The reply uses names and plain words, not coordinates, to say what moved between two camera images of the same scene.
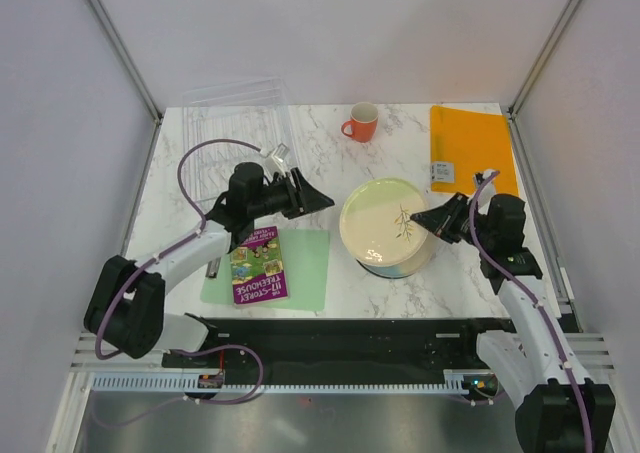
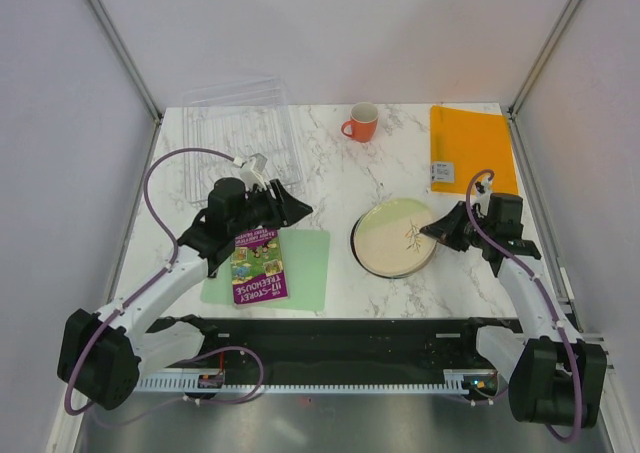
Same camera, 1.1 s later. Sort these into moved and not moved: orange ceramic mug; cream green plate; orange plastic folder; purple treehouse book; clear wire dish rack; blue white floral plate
Moved: cream green plate; blue white floral plate
Not moved: orange plastic folder; purple treehouse book; orange ceramic mug; clear wire dish rack
